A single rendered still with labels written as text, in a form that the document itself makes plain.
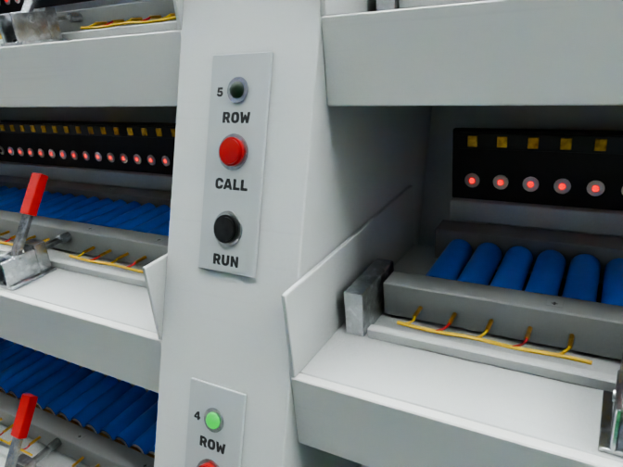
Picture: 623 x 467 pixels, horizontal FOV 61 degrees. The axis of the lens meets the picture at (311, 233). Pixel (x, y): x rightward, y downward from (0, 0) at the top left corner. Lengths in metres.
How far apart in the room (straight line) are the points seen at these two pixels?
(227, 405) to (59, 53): 0.27
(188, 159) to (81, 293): 0.16
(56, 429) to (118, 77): 0.33
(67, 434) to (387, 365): 0.35
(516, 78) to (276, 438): 0.22
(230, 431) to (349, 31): 0.23
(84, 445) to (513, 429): 0.38
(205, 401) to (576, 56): 0.26
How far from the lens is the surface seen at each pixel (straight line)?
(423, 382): 0.29
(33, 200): 0.49
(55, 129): 0.69
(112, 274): 0.44
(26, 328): 0.47
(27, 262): 0.49
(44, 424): 0.59
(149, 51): 0.37
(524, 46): 0.26
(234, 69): 0.31
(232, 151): 0.30
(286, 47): 0.30
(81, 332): 0.41
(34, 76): 0.46
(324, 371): 0.30
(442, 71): 0.27
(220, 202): 0.31
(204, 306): 0.32
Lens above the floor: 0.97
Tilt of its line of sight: 5 degrees down
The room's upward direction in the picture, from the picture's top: 5 degrees clockwise
